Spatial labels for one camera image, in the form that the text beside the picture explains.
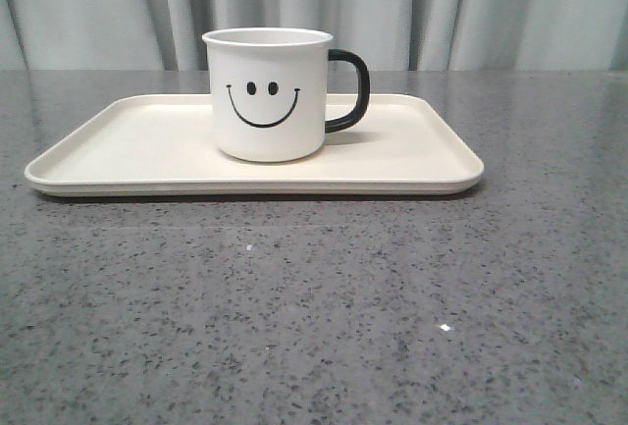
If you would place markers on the white smiley mug black handle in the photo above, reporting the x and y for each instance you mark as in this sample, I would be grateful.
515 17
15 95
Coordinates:
269 91

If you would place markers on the cream rectangular plastic tray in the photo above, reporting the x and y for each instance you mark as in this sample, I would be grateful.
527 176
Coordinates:
163 144

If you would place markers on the pale grey pleated curtain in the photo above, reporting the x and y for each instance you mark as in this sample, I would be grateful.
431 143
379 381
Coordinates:
390 35

